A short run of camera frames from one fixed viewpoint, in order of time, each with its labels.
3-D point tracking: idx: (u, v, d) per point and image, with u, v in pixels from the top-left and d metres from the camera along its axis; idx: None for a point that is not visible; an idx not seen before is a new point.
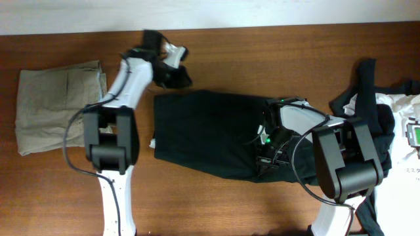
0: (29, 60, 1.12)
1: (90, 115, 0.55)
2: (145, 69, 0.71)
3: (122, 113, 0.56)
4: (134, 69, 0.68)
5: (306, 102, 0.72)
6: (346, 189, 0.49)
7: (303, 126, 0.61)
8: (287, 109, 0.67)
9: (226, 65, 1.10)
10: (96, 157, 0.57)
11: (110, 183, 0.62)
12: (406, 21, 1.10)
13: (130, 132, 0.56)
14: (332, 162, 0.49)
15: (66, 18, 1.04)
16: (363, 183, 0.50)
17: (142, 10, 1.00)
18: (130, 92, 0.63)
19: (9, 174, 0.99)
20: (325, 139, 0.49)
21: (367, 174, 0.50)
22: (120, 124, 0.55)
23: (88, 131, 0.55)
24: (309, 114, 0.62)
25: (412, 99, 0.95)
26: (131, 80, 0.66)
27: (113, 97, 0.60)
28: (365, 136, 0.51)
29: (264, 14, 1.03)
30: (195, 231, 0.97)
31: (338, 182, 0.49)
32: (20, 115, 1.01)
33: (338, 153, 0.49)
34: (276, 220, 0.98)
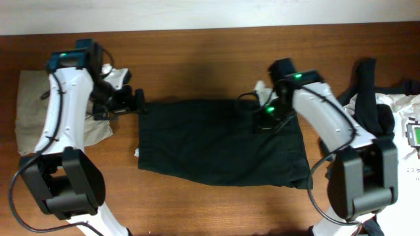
0: (27, 59, 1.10)
1: (30, 171, 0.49)
2: (79, 80, 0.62)
3: (67, 158, 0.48)
4: (68, 88, 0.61)
5: (329, 91, 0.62)
6: (358, 212, 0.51)
7: (319, 122, 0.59)
8: (307, 97, 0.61)
9: (226, 65, 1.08)
10: (57, 209, 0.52)
11: (85, 223, 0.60)
12: (401, 22, 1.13)
13: (84, 176, 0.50)
14: (352, 187, 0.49)
15: (65, 17, 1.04)
16: (377, 204, 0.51)
17: (142, 10, 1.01)
18: (69, 123, 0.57)
19: (10, 174, 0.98)
20: (351, 168, 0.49)
21: (381, 195, 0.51)
22: (68, 171, 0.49)
23: (33, 185, 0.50)
24: (331, 112, 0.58)
25: (412, 99, 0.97)
26: (65, 102, 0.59)
27: (51, 139, 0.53)
28: (391, 163, 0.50)
29: (264, 14, 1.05)
30: (195, 231, 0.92)
31: (352, 206, 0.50)
32: (20, 115, 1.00)
33: (361, 180, 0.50)
34: (281, 220, 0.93)
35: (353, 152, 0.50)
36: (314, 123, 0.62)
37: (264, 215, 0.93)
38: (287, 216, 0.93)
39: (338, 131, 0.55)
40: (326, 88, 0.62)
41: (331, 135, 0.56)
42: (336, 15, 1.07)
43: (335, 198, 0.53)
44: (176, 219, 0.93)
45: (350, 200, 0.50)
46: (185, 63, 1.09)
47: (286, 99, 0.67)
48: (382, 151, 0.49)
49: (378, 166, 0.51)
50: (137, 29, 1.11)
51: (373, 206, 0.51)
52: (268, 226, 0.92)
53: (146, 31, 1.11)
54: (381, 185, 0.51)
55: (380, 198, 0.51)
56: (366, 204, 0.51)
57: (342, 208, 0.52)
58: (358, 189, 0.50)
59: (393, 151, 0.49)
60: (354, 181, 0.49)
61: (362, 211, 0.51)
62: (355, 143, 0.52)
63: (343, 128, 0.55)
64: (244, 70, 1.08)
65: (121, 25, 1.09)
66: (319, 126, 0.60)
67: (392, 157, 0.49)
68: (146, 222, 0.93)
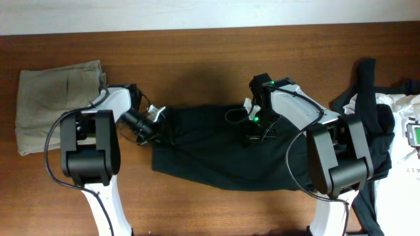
0: (28, 60, 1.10)
1: (67, 121, 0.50)
2: (123, 94, 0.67)
3: (100, 116, 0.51)
4: (113, 93, 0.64)
5: (299, 88, 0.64)
6: (337, 185, 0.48)
7: (293, 115, 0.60)
8: (281, 97, 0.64)
9: (226, 65, 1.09)
10: (75, 171, 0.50)
11: (96, 195, 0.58)
12: (401, 22, 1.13)
13: (109, 135, 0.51)
14: (325, 159, 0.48)
15: (65, 18, 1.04)
16: (354, 177, 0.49)
17: (142, 10, 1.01)
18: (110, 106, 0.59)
19: (10, 174, 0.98)
20: (320, 138, 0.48)
21: (357, 170, 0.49)
22: (98, 127, 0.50)
23: (66, 137, 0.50)
24: (302, 103, 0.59)
25: (412, 99, 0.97)
26: (109, 98, 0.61)
27: (92, 105, 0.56)
28: (357, 134, 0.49)
29: (264, 14, 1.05)
30: (196, 231, 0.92)
31: (330, 179, 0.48)
32: (20, 115, 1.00)
33: (333, 151, 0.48)
34: (281, 220, 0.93)
35: (321, 126, 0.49)
36: (291, 118, 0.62)
37: (264, 215, 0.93)
38: (287, 216, 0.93)
39: (307, 114, 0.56)
40: (298, 88, 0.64)
41: (303, 121, 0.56)
42: (336, 16, 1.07)
43: (314, 175, 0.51)
44: (176, 219, 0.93)
45: (328, 171, 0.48)
46: (185, 62, 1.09)
47: (265, 105, 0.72)
48: (348, 122, 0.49)
49: (348, 139, 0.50)
50: (137, 29, 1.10)
51: (352, 180, 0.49)
52: (268, 226, 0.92)
53: (146, 31, 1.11)
54: (354, 159, 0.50)
55: (357, 170, 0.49)
56: (345, 176, 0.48)
57: (321, 183, 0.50)
58: (333, 160, 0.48)
59: (357, 122, 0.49)
60: (327, 151, 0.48)
61: (342, 185, 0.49)
62: (323, 120, 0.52)
63: (312, 111, 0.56)
64: (244, 70, 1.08)
65: (121, 25, 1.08)
66: (294, 120, 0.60)
67: (357, 128, 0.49)
68: (146, 222, 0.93)
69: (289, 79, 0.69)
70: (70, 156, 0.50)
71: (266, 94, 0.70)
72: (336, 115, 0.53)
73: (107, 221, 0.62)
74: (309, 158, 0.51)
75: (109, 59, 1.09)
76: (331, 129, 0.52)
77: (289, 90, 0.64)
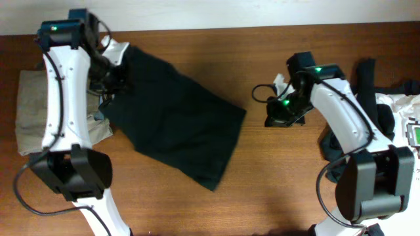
0: (27, 59, 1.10)
1: (39, 164, 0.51)
2: (75, 63, 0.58)
3: (77, 157, 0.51)
4: (64, 74, 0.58)
5: (350, 92, 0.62)
6: (364, 214, 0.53)
7: (336, 120, 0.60)
8: (326, 93, 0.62)
9: (226, 65, 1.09)
10: (67, 191, 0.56)
11: (89, 208, 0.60)
12: (400, 21, 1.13)
13: (93, 171, 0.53)
14: (361, 191, 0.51)
15: (65, 17, 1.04)
16: (382, 210, 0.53)
17: (142, 10, 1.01)
18: (74, 116, 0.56)
19: (10, 174, 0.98)
20: (363, 170, 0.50)
21: (388, 203, 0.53)
22: (77, 168, 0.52)
23: (48, 177, 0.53)
24: (352, 115, 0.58)
25: (412, 99, 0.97)
26: (65, 91, 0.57)
27: (56, 135, 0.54)
28: (405, 170, 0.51)
29: (264, 14, 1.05)
30: (195, 231, 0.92)
31: (359, 208, 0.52)
32: (20, 115, 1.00)
33: (372, 184, 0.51)
34: (280, 220, 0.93)
35: (367, 155, 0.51)
36: (331, 121, 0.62)
37: (264, 215, 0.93)
38: (287, 216, 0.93)
39: (354, 131, 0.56)
40: (346, 88, 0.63)
41: (348, 136, 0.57)
42: (336, 15, 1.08)
43: (342, 198, 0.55)
44: (176, 219, 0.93)
45: (359, 202, 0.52)
46: (185, 63, 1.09)
47: (303, 92, 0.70)
48: (399, 157, 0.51)
49: (390, 172, 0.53)
50: (137, 29, 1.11)
51: (379, 210, 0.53)
52: (267, 226, 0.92)
53: (146, 31, 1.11)
54: (391, 192, 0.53)
55: (390, 203, 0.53)
56: (374, 206, 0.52)
57: (348, 208, 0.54)
58: (369, 193, 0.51)
59: (409, 158, 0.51)
60: (365, 183, 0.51)
61: (369, 215, 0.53)
62: (371, 147, 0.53)
63: (361, 130, 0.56)
64: (244, 70, 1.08)
65: (121, 25, 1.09)
66: (334, 124, 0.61)
67: (407, 163, 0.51)
68: (145, 222, 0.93)
69: (337, 68, 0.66)
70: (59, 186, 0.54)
71: (307, 80, 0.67)
72: (389, 143, 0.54)
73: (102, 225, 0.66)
74: (344, 181, 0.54)
75: None
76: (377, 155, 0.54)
77: (337, 90, 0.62)
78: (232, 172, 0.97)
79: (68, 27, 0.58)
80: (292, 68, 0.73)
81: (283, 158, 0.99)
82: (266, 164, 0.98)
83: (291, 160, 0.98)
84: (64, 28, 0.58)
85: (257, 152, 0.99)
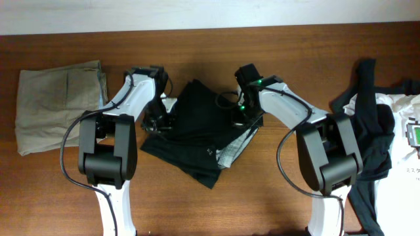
0: (27, 59, 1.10)
1: (87, 120, 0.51)
2: (147, 85, 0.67)
3: (122, 122, 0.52)
4: (138, 84, 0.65)
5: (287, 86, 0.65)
6: (329, 181, 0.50)
7: (283, 115, 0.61)
8: (270, 96, 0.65)
9: (226, 65, 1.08)
10: (90, 168, 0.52)
11: (106, 196, 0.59)
12: (400, 22, 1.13)
13: (128, 143, 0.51)
14: (315, 158, 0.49)
15: (65, 17, 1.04)
16: (344, 173, 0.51)
17: (142, 10, 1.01)
18: (132, 103, 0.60)
19: (9, 174, 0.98)
20: (309, 137, 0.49)
21: (348, 166, 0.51)
22: (117, 134, 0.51)
23: (83, 139, 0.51)
24: (292, 103, 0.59)
25: (412, 99, 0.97)
26: (132, 93, 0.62)
27: (113, 105, 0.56)
28: (346, 130, 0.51)
29: (264, 14, 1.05)
30: (195, 231, 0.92)
31: (321, 176, 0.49)
32: (20, 115, 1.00)
33: (323, 149, 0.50)
34: (280, 219, 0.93)
35: (309, 126, 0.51)
36: (282, 118, 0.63)
37: (264, 215, 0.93)
38: (287, 216, 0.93)
39: (295, 113, 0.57)
40: (285, 85, 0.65)
41: (293, 122, 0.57)
42: (336, 15, 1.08)
43: (307, 174, 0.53)
44: (176, 219, 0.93)
45: (319, 170, 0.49)
46: (184, 63, 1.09)
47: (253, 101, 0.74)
48: (336, 120, 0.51)
49: (337, 138, 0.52)
50: (137, 29, 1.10)
51: (342, 176, 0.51)
52: (268, 227, 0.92)
53: (146, 31, 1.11)
54: (344, 155, 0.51)
55: (348, 166, 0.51)
56: (335, 173, 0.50)
57: (313, 181, 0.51)
58: (323, 158, 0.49)
59: (345, 119, 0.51)
60: (316, 150, 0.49)
61: (333, 182, 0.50)
62: (312, 118, 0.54)
63: (301, 111, 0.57)
64: None
65: (121, 25, 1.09)
66: (284, 119, 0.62)
67: (346, 124, 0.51)
68: (146, 221, 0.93)
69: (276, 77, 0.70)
70: (86, 156, 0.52)
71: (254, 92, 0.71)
72: (324, 114, 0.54)
73: (113, 223, 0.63)
74: (302, 159, 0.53)
75: (107, 59, 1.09)
76: (319, 126, 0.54)
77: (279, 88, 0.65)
78: (233, 172, 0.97)
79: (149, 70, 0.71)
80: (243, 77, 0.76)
81: (283, 158, 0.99)
82: (266, 163, 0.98)
83: (292, 160, 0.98)
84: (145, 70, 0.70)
85: (257, 153, 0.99)
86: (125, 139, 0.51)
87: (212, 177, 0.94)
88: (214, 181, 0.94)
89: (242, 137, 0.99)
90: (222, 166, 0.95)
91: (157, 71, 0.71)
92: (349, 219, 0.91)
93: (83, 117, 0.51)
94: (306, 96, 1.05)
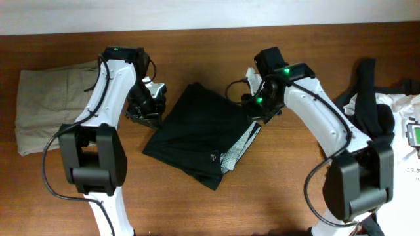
0: (27, 59, 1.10)
1: (67, 136, 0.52)
2: (126, 72, 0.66)
3: (102, 133, 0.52)
4: (115, 75, 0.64)
5: (319, 90, 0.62)
6: (356, 212, 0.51)
7: (312, 123, 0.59)
8: (298, 96, 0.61)
9: (226, 64, 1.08)
10: (78, 179, 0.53)
11: (99, 203, 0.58)
12: (399, 21, 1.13)
13: (112, 152, 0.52)
14: (348, 191, 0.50)
15: (65, 16, 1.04)
16: (372, 203, 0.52)
17: (142, 10, 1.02)
18: (111, 104, 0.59)
19: (10, 174, 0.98)
20: (348, 173, 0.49)
21: (377, 196, 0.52)
22: (100, 146, 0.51)
23: (67, 152, 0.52)
24: (327, 115, 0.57)
25: (412, 99, 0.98)
26: (110, 88, 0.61)
27: (90, 114, 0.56)
28: (386, 164, 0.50)
29: (263, 14, 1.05)
30: (195, 231, 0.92)
31: (349, 208, 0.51)
32: (20, 115, 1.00)
33: (357, 184, 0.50)
34: (280, 219, 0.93)
35: (350, 158, 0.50)
36: (308, 124, 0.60)
37: (264, 215, 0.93)
38: (287, 216, 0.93)
39: (333, 132, 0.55)
40: (317, 88, 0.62)
41: (326, 136, 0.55)
42: (336, 15, 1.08)
43: (333, 202, 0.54)
44: (176, 219, 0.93)
45: (348, 203, 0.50)
46: (185, 62, 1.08)
47: (276, 94, 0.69)
48: (378, 152, 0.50)
49: (373, 168, 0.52)
50: (137, 29, 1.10)
51: (369, 206, 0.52)
52: (268, 227, 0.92)
53: (146, 31, 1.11)
54: (378, 186, 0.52)
55: (377, 198, 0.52)
56: (363, 203, 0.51)
57: (338, 210, 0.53)
58: (356, 191, 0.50)
59: (388, 151, 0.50)
60: (349, 183, 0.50)
61: (360, 212, 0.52)
62: (352, 146, 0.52)
63: (338, 130, 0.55)
64: (245, 69, 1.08)
65: (122, 26, 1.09)
66: (311, 126, 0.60)
67: (387, 157, 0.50)
68: (146, 221, 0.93)
69: (302, 66, 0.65)
70: (73, 168, 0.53)
71: (278, 84, 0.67)
72: (367, 141, 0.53)
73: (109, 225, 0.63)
74: (331, 187, 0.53)
75: None
76: (357, 154, 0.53)
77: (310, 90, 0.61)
78: (233, 172, 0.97)
79: (126, 50, 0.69)
80: (261, 67, 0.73)
81: (283, 157, 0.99)
82: (266, 163, 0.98)
83: (292, 160, 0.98)
84: (121, 50, 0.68)
85: (257, 152, 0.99)
86: (108, 151, 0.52)
87: (216, 181, 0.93)
88: (218, 183, 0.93)
89: (243, 140, 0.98)
90: (226, 168, 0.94)
91: (134, 50, 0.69)
92: None
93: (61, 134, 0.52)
94: None
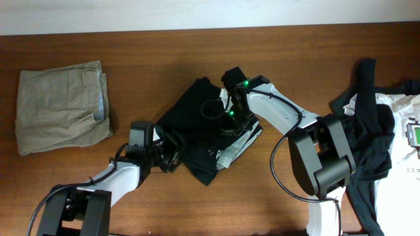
0: (27, 60, 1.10)
1: (57, 196, 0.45)
2: (132, 173, 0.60)
3: (95, 198, 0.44)
4: (122, 168, 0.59)
5: (275, 89, 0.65)
6: (323, 185, 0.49)
7: (273, 118, 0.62)
8: (257, 98, 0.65)
9: (226, 65, 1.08)
10: None
11: None
12: (401, 21, 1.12)
13: (99, 225, 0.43)
14: (309, 164, 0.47)
15: (63, 18, 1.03)
16: (338, 175, 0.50)
17: (142, 10, 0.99)
18: (113, 182, 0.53)
19: (10, 175, 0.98)
20: (301, 143, 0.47)
21: (340, 167, 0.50)
22: (90, 212, 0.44)
23: (48, 219, 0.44)
24: (280, 107, 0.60)
25: (412, 99, 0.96)
26: (115, 173, 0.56)
27: (90, 181, 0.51)
28: (336, 134, 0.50)
29: (265, 14, 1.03)
30: (196, 231, 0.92)
31: (314, 180, 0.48)
32: (20, 115, 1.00)
33: (315, 155, 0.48)
34: (279, 219, 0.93)
35: (300, 131, 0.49)
36: (271, 120, 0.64)
37: (264, 215, 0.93)
38: (287, 216, 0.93)
39: (287, 118, 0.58)
40: (272, 88, 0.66)
41: (284, 125, 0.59)
42: (338, 16, 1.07)
43: (301, 180, 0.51)
44: (176, 219, 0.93)
45: (313, 176, 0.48)
46: (184, 63, 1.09)
47: (243, 105, 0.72)
48: (327, 124, 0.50)
49: (329, 139, 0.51)
50: (137, 29, 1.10)
51: (335, 178, 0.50)
52: (268, 227, 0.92)
53: (146, 31, 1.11)
54: (336, 156, 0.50)
55: (340, 168, 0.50)
56: (328, 176, 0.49)
57: (306, 185, 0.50)
58: (316, 163, 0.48)
59: (336, 123, 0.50)
60: (308, 156, 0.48)
61: (328, 185, 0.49)
62: (302, 123, 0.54)
63: (291, 115, 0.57)
64: (245, 70, 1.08)
65: (121, 26, 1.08)
66: (274, 122, 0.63)
67: (336, 128, 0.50)
68: (146, 221, 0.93)
69: (262, 77, 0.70)
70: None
71: (241, 95, 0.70)
72: (315, 117, 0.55)
73: None
74: (295, 167, 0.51)
75: (108, 59, 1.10)
76: (311, 130, 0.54)
77: (266, 90, 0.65)
78: (232, 172, 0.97)
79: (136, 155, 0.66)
80: (230, 84, 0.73)
81: (283, 158, 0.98)
82: (266, 163, 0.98)
83: None
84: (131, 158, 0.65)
85: (257, 152, 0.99)
86: (96, 220, 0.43)
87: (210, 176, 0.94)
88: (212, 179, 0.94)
89: (243, 140, 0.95)
90: (222, 166, 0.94)
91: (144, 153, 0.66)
92: (349, 219, 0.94)
93: (52, 191, 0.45)
94: (306, 96, 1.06)
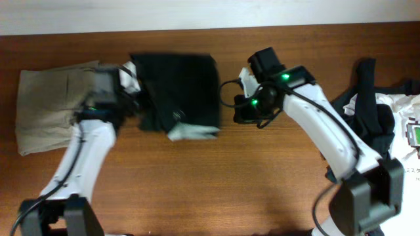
0: (27, 60, 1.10)
1: (29, 214, 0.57)
2: (101, 136, 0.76)
3: (69, 207, 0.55)
4: (89, 137, 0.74)
5: (320, 98, 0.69)
6: (363, 228, 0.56)
7: (319, 137, 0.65)
8: (300, 104, 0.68)
9: (226, 65, 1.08)
10: None
11: None
12: (401, 22, 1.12)
13: (83, 223, 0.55)
14: (357, 210, 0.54)
15: (65, 17, 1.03)
16: (379, 218, 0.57)
17: (142, 10, 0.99)
18: (82, 170, 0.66)
19: (10, 175, 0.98)
20: (358, 192, 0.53)
21: (382, 211, 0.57)
22: (69, 218, 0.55)
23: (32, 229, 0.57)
24: (334, 130, 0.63)
25: (412, 99, 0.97)
26: (83, 151, 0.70)
27: (60, 184, 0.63)
28: (396, 183, 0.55)
29: (265, 14, 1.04)
30: (196, 232, 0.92)
31: (357, 224, 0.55)
32: (20, 114, 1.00)
33: (366, 202, 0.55)
34: (280, 219, 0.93)
35: (360, 178, 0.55)
36: (314, 136, 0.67)
37: (264, 215, 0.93)
38: (287, 216, 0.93)
39: (340, 149, 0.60)
40: (319, 90, 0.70)
41: (335, 155, 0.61)
42: (338, 16, 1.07)
43: (340, 219, 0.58)
44: (176, 219, 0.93)
45: (356, 220, 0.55)
46: None
47: (274, 99, 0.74)
48: (390, 172, 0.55)
49: (384, 186, 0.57)
50: (138, 29, 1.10)
51: (377, 221, 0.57)
52: (268, 227, 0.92)
53: (146, 30, 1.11)
54: (386, 202, 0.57)
55: (384, 214, 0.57)
56: (370, 220, 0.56)
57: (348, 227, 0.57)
58: (364, 210, 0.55)
59: (398, 172, 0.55)
60: (359, 202, 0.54)
61: (367, 228, 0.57)
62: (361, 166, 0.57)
63: (346, 147, 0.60)
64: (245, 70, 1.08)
65: (122, 26, 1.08)
66: (318, 138, 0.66)
67: (398, 177, 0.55)
68: (146, 221, 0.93)
69: (302, 70, 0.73)
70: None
71: (277, 90, 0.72)
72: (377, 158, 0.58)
73: None
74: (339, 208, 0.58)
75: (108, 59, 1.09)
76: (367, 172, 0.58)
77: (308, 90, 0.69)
78: (232, 172, 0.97)
79: None
80: (263, 68, 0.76)
81: (283, 157, 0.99)
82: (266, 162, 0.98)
83: (291, 159, 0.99)
84: None
85: (257, 152, 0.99)
86: (76, 221, 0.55)
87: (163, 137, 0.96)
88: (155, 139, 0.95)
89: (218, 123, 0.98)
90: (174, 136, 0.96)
91: None
92: None
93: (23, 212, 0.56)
94: None
